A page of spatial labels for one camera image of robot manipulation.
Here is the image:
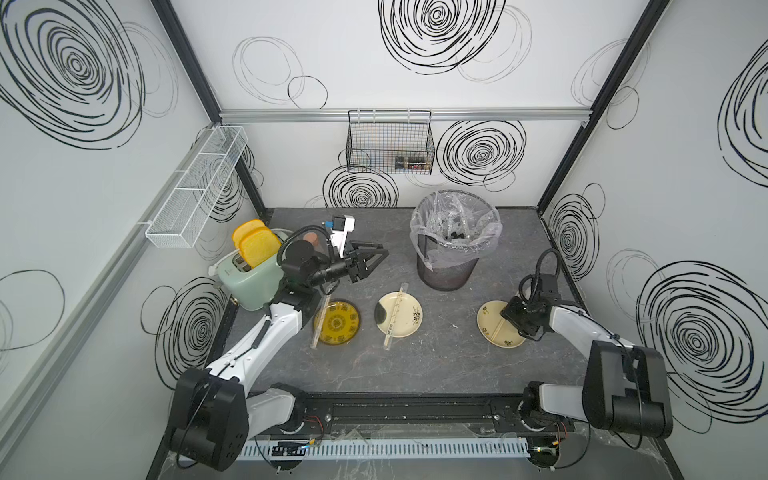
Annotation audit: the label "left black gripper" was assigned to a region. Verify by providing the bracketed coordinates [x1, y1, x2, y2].
[306, 243, 385, 292]

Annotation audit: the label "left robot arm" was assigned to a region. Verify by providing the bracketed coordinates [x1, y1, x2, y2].
[164, 238, 389, 471]

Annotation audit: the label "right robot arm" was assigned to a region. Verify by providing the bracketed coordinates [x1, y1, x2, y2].
[501, 274, 674, 439]

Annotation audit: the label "wrapped chopsticks on middle plate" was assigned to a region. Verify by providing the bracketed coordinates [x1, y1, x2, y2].
[383, 282, 409, 351]

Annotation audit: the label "wrapped chopsticks on yellow plate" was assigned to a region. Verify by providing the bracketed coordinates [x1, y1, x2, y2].
[310, 295, 331, 349]

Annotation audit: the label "cream plate with red marks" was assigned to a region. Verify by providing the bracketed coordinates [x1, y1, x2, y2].
[476, 300, 525, 349]

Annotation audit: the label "cork topped glass bottle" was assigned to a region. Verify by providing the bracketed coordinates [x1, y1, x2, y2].
[302, 231, 320, 247]

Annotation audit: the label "yellow patterned plate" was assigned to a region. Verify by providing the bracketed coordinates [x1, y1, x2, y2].
[319, 300, 361, 346]

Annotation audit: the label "cream plate with black patch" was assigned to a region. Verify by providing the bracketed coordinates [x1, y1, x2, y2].
[374, 292, 423, 338]

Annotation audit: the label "black mesh trash bin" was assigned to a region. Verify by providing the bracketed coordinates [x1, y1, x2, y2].
[415, 191, 499, 293]

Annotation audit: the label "front yellow bread slice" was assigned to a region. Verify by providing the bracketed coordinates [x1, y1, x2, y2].
[239, 228, 281, 268]

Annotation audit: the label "yellow bread slice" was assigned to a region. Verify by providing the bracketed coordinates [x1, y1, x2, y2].
[232, 219, 265, 249]
[239, 228, 281, 268]

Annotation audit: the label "mint green toaster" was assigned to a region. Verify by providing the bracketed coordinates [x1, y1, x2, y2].
[208, 229, 291, 311]

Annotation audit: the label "back yellow bread slice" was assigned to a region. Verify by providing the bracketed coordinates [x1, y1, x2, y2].
[232, 219, 265, 249]

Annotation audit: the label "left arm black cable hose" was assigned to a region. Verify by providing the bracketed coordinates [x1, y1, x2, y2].
[275, 224, 334, 271]

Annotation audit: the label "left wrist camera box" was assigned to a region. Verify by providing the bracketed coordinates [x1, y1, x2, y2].
[325, 215, 355, 258]

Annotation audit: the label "black corrugated cable hose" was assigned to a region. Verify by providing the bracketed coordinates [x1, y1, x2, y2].
[518, 248, 565, 304]

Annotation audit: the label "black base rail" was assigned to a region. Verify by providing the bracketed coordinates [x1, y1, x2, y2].
[257, 392, 652, 436]

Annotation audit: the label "black wire wall basket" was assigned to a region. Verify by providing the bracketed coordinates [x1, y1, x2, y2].
[344, 120, 436, 175]

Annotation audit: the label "white slotted cable duct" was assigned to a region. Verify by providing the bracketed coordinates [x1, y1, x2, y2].
[237, 437, 530, 462]

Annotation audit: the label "white wire wall shelf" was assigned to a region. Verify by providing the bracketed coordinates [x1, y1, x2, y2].
[145, 124, 247, 249]

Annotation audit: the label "aluminium wall rail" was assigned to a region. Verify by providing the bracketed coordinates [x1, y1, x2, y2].
[220, 107, 592, 124]

